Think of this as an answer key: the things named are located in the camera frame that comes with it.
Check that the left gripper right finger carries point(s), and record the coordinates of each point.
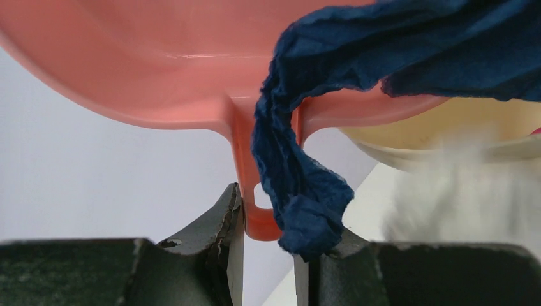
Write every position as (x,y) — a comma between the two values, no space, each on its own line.
(350,274)

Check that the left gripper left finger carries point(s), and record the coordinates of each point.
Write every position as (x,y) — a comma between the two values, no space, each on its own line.
(202,264)

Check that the pink plastic dustpan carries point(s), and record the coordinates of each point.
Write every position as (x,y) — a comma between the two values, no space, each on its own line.
(161,65)

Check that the long blue paper scrap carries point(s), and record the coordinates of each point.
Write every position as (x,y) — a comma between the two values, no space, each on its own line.
(482,49)

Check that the beige cartoon paper bucket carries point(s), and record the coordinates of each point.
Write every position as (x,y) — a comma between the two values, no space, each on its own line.
(402,144)

